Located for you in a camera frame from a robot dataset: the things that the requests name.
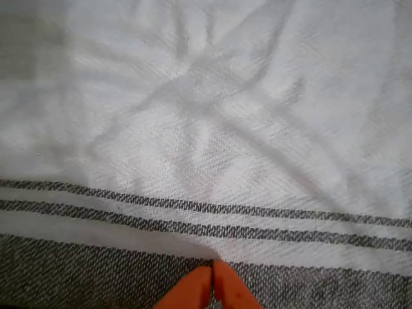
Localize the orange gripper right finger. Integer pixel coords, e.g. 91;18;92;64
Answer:
212;260;263;309

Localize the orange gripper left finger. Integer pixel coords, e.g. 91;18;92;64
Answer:
153;265;214;309

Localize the white striped towel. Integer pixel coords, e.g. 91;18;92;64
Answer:
0;0;412;309

